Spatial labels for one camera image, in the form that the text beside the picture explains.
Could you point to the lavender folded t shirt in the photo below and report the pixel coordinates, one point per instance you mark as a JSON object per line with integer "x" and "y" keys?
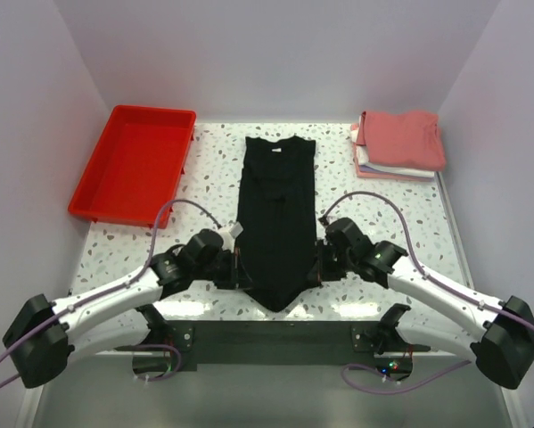
{"x": 415, "y": 173}

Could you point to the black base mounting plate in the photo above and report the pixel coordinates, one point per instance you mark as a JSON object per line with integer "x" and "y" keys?
{"x": 271, "y": 343}

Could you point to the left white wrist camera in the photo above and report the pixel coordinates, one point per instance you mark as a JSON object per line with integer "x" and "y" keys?
{"x": 229, "y": 233}

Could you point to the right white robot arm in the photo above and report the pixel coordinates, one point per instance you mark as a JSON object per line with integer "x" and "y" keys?
{"x": 496, "y": 335}

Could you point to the pink folded t shirt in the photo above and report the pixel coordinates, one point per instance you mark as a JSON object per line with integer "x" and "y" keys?
{"x": 409, "y": 140}

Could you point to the red plastic tray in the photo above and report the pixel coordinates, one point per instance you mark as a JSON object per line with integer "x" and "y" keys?
{"x": 136, "y": 166}

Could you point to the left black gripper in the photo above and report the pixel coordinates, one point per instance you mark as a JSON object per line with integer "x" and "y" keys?
{"x": 234, "y": 278}

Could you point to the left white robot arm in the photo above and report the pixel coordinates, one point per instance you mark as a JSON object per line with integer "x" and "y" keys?
{"x": 47, "y": 335}

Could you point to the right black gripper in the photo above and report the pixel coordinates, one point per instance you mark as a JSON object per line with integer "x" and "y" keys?
{"x": 320, "y": 273}

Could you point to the black t shirt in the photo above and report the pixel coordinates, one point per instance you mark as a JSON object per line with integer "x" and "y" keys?
{"x": 276, "y": 209}

